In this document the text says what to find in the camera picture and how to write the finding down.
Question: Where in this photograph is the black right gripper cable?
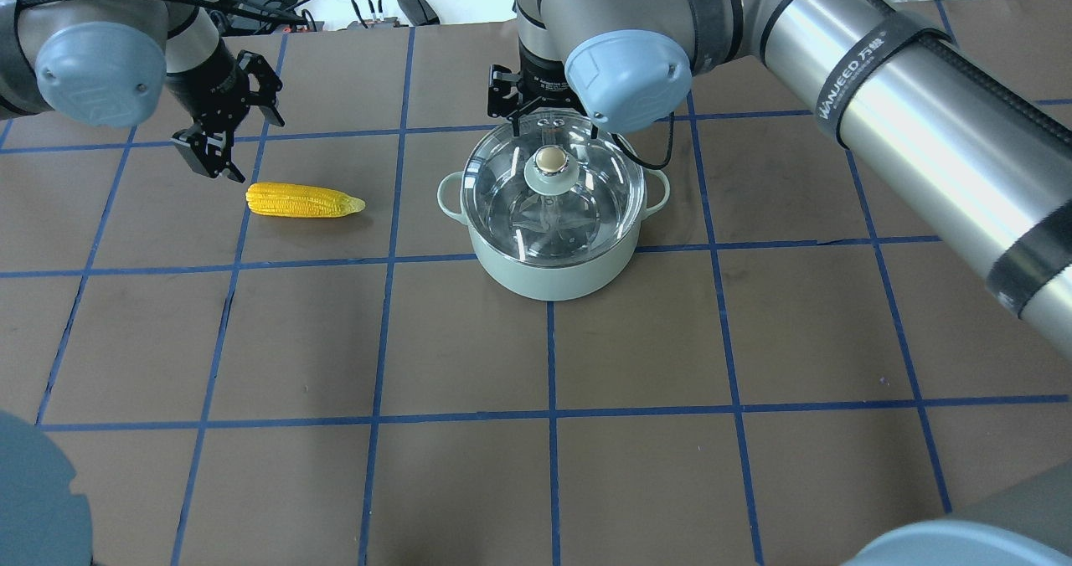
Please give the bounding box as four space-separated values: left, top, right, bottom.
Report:
616 114 676 172

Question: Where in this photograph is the yellow corn cob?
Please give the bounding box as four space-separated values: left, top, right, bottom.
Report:
245 182 367 219

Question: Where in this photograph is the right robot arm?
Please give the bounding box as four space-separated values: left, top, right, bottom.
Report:
487 0 1071 356

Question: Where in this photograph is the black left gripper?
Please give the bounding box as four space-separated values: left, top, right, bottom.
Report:
166 42 285 183

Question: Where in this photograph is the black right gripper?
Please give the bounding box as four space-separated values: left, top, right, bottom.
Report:
487 44 605 140

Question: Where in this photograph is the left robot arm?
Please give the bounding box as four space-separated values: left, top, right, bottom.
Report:
1 0 284 565

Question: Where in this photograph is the pale green electric pot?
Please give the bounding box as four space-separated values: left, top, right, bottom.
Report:
436 109 671 301

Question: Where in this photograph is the glass pot lid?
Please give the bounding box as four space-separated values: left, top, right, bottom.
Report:
459 109 662 268

